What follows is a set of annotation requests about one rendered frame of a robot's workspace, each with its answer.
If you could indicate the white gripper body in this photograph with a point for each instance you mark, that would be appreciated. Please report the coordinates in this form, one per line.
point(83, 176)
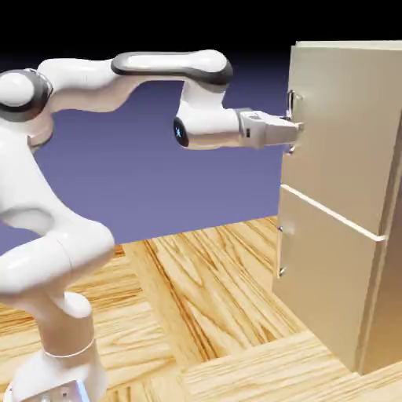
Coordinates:
point(279, 130)

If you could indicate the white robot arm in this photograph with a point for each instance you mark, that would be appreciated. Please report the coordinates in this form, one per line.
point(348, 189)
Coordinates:
point(78, 81)

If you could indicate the tall beige cabinet door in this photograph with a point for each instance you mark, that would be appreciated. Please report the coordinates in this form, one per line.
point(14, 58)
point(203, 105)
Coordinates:
point(339, 135)

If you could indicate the beige cabinet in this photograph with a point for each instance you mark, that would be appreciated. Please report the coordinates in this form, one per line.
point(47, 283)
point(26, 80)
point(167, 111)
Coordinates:
point(339, 201)

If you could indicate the short beige cabinet door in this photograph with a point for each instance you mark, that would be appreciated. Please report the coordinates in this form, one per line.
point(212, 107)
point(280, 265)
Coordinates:
point(323, 267)

